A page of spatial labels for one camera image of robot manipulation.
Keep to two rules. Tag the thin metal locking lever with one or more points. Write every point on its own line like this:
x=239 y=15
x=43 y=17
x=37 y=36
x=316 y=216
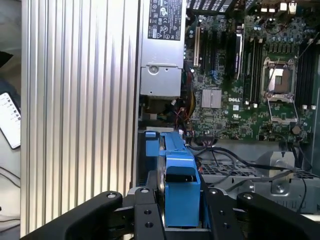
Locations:
x=274 y=70
x=307 y=46

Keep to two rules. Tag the white screen smartphone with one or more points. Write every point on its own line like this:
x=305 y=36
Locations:
x=10 y=120

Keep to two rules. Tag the round coin cell battery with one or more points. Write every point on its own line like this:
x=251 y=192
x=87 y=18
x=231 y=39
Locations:
x=295 y=130

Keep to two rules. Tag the perforated metal drive cage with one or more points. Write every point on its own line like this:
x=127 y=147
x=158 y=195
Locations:
x=280 y=187

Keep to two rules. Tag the metal disk bay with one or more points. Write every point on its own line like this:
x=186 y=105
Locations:
x=160 y=128

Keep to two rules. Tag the green Dell motherboard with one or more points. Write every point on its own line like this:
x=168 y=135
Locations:
x=250 y=120

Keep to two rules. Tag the metal socket cover frame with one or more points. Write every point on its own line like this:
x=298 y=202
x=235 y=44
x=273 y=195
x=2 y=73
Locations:
x=285 y=120

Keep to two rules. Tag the silver finned chipset heatsink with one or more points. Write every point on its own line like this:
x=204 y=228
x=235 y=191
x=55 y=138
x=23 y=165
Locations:
x=212 y=98

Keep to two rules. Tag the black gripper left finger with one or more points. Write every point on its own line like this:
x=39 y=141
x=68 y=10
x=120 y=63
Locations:
x=147 y=220

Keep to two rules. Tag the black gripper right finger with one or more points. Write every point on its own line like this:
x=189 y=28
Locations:
x=222 y=220

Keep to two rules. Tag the white expansion slot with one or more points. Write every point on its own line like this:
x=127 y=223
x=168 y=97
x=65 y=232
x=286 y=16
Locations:
x=196 y=47

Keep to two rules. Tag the black expansion slot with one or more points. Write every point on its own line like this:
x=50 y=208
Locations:
x=205 y=50

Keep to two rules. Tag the CPU socket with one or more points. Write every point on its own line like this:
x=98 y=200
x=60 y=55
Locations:
x=282 y=80

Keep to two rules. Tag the grey power supply unit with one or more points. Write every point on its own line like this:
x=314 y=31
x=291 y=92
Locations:
x=160 y=80

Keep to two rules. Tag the open grey PC case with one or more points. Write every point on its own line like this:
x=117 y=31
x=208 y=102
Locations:
x=262 y=146

